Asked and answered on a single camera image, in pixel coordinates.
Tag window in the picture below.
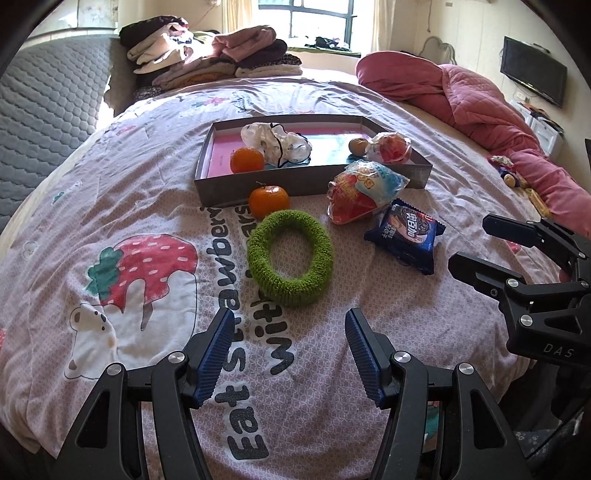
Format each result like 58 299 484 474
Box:
256 0 377 51

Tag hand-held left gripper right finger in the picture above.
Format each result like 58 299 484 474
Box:
345 308 532 480

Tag black television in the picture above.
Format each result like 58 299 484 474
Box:
501 36 568 108

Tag green fuzzy ring scrunchie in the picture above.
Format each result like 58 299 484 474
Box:
247 209 334 308

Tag white drawer unit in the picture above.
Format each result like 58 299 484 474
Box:
517 99 566 158

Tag small toy doll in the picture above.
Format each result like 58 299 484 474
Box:
488 155 520 188

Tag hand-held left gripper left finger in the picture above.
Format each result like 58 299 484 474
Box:
51 307 237 480

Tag heart-shaped white frame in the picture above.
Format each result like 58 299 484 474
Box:
422 36 458 65

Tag cream curtain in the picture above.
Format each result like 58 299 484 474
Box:
372 0 393 54
217 0 259 35

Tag pink quilt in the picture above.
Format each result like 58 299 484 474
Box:
355 52 591 222

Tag orange tangerine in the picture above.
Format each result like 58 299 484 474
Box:
248 183 291 220
229 147 266 174

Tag white wall cabinet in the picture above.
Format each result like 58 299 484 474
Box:
76 0 125 31

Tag small red snack bag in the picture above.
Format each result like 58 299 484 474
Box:
366 131 413 164

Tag blue cookie packet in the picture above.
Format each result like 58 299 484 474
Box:
364 198 448 276

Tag yellow box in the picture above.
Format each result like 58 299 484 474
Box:
524 187 552 220

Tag cream scrunchie with black cord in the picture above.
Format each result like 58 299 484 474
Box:
240 122 314 168

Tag grey cardboard box tray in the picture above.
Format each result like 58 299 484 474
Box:
193 114 434 208

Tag grey quilted headboard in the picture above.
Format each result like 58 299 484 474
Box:
0 34 116 222

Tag red and blue snack bag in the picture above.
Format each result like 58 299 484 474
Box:
326 159 411 226

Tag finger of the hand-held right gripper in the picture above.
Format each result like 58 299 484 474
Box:
448 253 589 324
482 213 591 282

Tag dark items on windowsill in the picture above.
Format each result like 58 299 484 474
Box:
305 37 352 51

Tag pile of folded clothes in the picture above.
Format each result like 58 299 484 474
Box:
119 15 303 90

